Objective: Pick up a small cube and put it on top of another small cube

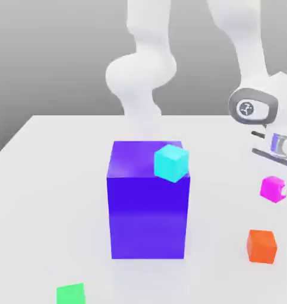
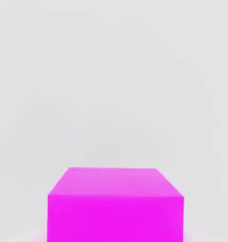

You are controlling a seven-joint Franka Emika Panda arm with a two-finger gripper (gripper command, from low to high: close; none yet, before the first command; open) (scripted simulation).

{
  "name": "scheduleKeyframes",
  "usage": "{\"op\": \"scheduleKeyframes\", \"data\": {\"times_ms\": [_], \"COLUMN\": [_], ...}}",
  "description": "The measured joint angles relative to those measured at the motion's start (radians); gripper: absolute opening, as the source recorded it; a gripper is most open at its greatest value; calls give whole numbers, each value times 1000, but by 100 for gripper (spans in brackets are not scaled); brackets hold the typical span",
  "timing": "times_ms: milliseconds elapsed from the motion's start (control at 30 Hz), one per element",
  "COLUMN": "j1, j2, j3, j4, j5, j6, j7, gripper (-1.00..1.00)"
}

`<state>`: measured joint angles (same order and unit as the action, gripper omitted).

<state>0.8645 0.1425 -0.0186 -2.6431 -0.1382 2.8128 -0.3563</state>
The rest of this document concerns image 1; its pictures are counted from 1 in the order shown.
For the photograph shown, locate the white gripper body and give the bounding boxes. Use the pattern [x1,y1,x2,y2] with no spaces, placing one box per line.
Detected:
[250,147,287,182]

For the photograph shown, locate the small magenta cube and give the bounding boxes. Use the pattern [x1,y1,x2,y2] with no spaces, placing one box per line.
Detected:
[259,175,286,204]

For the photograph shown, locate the small orange cube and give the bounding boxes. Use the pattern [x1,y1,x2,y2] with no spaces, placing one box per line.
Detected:
[246,229,278,265]

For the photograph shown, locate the small cyan cube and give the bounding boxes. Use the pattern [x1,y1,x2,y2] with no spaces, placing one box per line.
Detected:
[153,144,190,183]

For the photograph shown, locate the small green cube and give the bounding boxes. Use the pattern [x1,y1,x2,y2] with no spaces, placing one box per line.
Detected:
[56,282,86,304]

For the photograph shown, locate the large purple box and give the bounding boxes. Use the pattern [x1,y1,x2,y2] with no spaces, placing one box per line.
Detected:
[106,140,191,260]

